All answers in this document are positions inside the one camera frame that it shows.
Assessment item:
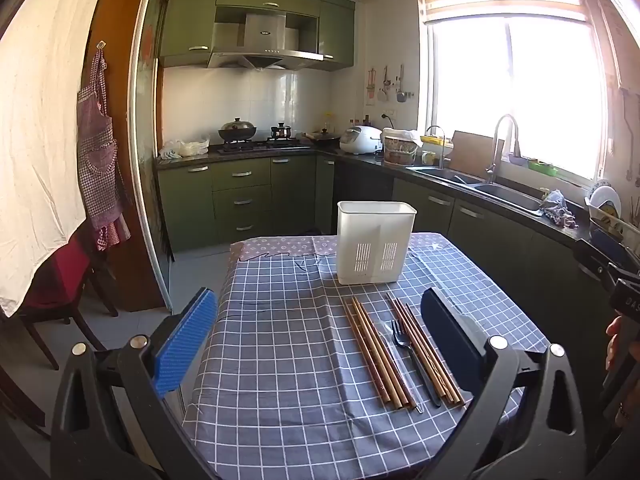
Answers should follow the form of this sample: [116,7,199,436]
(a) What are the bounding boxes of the black gas stove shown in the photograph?
[217,136,312,154]

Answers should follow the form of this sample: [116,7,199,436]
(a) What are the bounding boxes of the checkered apron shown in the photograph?
[76,50,132,252]

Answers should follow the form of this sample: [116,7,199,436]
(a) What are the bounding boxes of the pink patterned tablecloth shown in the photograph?
[229,233,441,264]

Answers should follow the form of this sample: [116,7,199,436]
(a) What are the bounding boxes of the white rice cooker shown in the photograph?
[339,126,384,155]

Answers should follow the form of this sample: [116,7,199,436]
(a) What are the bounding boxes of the black fork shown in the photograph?
[391,318,442,409]

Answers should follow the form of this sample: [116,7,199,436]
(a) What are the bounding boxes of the blue checked tablecloth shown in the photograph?
[182,232,552,480]

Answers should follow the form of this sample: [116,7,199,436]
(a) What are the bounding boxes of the kitchen window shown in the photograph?
[416,0,620,187]

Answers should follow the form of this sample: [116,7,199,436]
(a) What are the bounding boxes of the white plate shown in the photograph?
[589,185,623,217]

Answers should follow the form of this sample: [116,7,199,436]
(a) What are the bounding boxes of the white hanging sheet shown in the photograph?
[0,0,114,319]

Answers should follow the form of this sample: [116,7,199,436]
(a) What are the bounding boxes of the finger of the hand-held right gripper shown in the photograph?
[573,238,625,287]

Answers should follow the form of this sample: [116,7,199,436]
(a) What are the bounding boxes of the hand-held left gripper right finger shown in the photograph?
[415,287,588,480]

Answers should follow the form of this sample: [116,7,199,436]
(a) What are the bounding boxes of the crumpled grey rag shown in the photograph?
[540,188,577,229]

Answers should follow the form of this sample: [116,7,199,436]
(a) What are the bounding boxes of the steel range hood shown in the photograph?
[207,6,326,72]

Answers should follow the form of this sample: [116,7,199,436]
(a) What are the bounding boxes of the green tray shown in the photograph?
[527,158,562,177]

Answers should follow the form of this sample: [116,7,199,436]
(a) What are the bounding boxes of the row of wooden chopsticks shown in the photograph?
[342,294,467,413]

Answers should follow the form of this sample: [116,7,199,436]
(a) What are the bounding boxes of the flat black pan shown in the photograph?
[300,128,342,144]

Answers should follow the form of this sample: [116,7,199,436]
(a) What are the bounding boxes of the white plastic utensil holder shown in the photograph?
[336,201,417,286]

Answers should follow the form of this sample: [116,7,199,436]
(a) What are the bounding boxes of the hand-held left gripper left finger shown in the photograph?
[50,287,221,480]

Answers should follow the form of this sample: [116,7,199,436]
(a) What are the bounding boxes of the black wok with lid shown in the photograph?
[218,117,259,142]

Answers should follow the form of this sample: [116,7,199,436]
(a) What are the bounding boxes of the sliding glass door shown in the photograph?
[129,0,177,314]

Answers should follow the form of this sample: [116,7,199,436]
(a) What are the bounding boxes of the black built-in appliance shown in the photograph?
[333,159,396,237]

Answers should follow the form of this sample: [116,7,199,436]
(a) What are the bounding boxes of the green wall cabinets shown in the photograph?
[159,0,357,72]

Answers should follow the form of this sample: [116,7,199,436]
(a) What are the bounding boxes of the patterned bucket with white bag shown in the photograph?
[381,128,426,166]

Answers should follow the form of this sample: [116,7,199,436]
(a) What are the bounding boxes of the green base cabinet with drawers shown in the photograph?
[156,154,336,254]

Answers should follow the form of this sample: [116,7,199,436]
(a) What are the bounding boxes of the dark chair with red cloth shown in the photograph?
[9,220,121,372]

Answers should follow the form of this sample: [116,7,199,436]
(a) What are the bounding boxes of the white plastic bag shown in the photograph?
[159,137,211,161]

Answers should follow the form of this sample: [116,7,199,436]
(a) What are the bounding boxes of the clear handled utensil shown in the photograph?
[375,320,424,415]

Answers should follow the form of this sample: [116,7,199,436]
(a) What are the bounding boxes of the brown cutting board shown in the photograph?
[447,130,502,177]

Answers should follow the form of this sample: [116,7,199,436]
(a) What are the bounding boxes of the thin steel faucet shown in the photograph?
[425,125,449,169]

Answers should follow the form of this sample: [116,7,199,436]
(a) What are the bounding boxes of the person's right hand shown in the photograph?
[605,317,624,372]

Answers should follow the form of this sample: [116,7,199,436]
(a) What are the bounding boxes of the dish rack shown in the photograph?
[584,180,640,253]

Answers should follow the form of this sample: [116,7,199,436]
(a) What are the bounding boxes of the green sink base cabinet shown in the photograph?
[392,177,608,328]

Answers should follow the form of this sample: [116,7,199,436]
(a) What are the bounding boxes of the hanging metal spoons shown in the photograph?
[619,85,640,188]

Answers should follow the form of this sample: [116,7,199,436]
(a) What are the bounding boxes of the dark stone countertop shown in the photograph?
[155,140,601,251]

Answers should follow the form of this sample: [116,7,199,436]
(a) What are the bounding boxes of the tall steel kitchen faucet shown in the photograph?
[485,113,522,185]

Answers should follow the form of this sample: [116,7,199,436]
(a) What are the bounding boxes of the steel double sink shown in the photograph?
[407,165,544,214]

